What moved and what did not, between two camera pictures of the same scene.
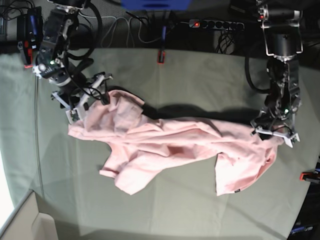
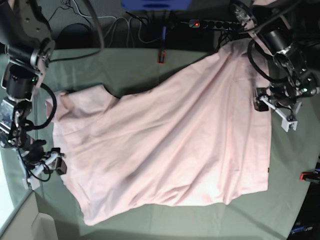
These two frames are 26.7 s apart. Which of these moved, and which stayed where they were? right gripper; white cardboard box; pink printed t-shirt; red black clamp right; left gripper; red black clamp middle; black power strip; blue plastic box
Moved: right gripper; pink printed t-shirt; left gripper
Stayed: white cardboard box; black power strip; red black clamp middle; blue plastic box; red black clamp right
